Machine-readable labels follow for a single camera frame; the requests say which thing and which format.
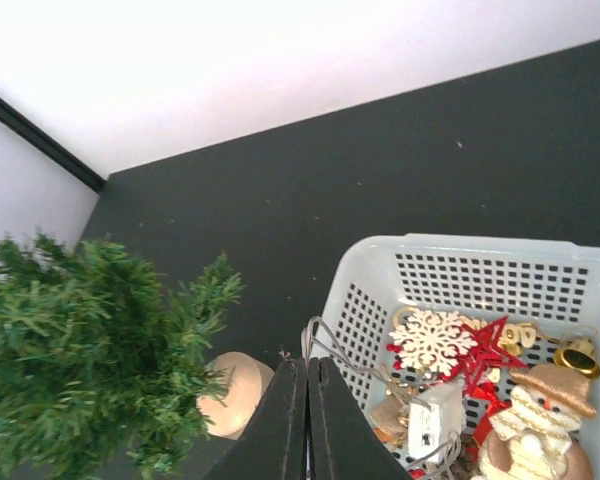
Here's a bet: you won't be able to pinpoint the gold bell ornament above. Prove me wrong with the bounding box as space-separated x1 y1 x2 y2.
553 337 600 380

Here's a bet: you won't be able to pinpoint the white snowflake ornament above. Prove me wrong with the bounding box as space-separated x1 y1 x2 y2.
389 306 477 376

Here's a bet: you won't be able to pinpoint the clear light battery box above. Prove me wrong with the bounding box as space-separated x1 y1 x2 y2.
406 383 466 464

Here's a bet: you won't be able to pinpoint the left black frame post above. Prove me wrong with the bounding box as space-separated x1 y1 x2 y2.
0 97 106 194

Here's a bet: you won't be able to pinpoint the red star ornament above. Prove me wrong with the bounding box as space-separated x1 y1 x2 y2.
440 316 528 395

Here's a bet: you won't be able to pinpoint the white string lights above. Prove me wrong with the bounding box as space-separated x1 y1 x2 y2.
301 316 462 479

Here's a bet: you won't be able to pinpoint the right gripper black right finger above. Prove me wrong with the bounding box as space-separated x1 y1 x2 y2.
308 357 410 480

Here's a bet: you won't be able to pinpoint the small green christmas tree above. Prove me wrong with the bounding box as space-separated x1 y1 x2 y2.
0 232 244 479

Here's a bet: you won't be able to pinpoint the snowman ornament with hat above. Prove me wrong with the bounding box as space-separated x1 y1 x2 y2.
476 363 597 480

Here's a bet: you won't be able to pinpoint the white perforated plastic basket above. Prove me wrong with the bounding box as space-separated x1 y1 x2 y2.
322 234 600 479

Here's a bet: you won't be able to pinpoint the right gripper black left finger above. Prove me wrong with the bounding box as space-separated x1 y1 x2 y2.
205 358 308 480

